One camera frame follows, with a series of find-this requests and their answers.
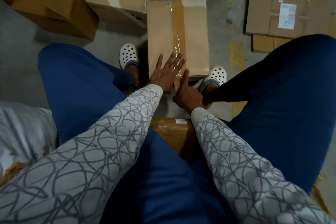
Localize person's right hand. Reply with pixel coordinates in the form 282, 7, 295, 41
172, 69, 205, 115

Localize person's left hand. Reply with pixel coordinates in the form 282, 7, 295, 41
149, 49, 187, 95

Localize cardboard box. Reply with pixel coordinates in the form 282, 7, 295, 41
146, 0, 211, 83

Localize brown cardboard sheet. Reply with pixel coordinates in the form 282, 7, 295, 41
249, 0, 336, 54

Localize person's right forearm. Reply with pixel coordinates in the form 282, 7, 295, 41
190, 107, 334, 224

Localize person's left forearm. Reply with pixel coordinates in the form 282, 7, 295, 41
0, 84, 164, 224

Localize person's right white clog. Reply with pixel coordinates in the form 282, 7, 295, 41
202, 66, 228, 93

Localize person's white clog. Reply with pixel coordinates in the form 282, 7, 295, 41
119, 43, 141, 88
202, 66, 228, 93

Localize person's left white clog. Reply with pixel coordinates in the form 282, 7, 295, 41
119, 43, 141, 88

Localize person's blue trousers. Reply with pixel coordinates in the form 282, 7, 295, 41
37, 33, 336, 224

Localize crumpled brown tape scraps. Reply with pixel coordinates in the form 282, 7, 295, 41
310, 171, 336, 217

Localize brown plastic-wrapped stool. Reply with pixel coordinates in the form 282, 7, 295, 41
149, 117, 197, 160

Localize white woven sack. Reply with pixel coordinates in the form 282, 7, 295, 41
0, 100, 58, 177

